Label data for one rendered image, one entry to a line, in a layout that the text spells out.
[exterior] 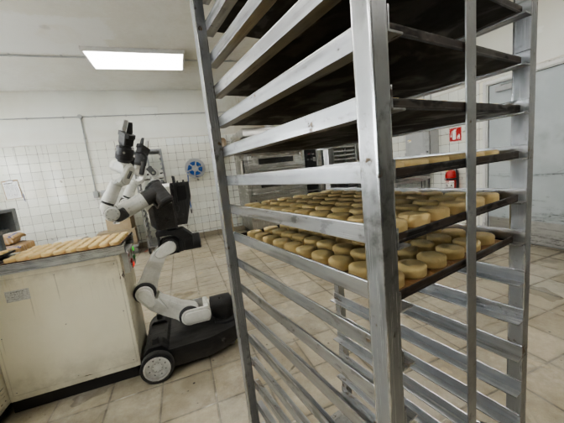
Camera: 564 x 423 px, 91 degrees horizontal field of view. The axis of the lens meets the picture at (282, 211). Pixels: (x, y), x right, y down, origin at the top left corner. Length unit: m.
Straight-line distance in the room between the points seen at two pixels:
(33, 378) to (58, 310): 0.43
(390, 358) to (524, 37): 0.65
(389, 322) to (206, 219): 5.82
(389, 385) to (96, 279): 1.82
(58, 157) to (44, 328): 4.51
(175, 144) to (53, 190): 2.27
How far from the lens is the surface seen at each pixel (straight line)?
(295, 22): 0.57
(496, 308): 0.86
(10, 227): 2.65
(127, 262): 2.04
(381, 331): 0.43
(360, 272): 0.51
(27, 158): 6.55
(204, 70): 0.94
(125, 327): 2.14
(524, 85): 0.77
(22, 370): 2.37
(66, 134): 6.39
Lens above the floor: 1.25
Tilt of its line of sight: 9 degrees down
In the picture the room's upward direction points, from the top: 6 degrees counter-clockwise
